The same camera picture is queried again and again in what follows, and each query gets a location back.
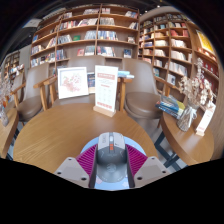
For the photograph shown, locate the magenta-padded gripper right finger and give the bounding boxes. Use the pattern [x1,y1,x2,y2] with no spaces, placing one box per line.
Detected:
[124,146,171,189]

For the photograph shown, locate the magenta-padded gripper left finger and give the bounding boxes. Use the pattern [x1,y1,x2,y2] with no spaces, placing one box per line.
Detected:
[54,148,100,189]

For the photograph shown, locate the grey computer mouse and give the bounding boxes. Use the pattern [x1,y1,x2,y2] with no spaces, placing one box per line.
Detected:
[95,131,128,184]

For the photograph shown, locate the round light blue mouse pad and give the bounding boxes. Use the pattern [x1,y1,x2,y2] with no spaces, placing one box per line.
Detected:
[79,134,148,192]

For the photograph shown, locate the vase with white dried flowers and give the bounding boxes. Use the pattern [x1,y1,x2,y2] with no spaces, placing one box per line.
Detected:
[176,58,216,133]

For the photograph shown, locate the stack of books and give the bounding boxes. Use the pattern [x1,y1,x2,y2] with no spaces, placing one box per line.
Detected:
[154,94,186,120]

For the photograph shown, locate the narrow white sign stand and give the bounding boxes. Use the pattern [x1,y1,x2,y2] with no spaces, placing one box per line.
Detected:
[195,108,214,137]

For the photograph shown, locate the beige armchair with wooden arms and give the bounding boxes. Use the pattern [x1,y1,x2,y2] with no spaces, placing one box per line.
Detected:
[121,58,164,121]
[11,62,51,123]
[33,54,129,108]

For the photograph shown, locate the white framed floral picture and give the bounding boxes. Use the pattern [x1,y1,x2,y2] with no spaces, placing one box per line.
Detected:
[57,66,90,100]

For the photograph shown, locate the white red sign stand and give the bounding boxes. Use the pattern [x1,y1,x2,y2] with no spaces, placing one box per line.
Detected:
[92,64,119,118]

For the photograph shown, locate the dark cover book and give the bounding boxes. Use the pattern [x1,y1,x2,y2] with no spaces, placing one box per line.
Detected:
[87,72,97,94]

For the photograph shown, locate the light blue book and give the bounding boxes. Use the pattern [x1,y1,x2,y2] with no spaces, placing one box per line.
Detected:
[116,70,135,80]

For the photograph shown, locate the small distant wooden bookshelf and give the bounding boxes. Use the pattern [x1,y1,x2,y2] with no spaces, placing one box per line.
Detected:
[2,50,26,81]

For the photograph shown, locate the wooden bookshelf with yellow poster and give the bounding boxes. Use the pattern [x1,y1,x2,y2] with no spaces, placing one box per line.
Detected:
[138,11,224,111]

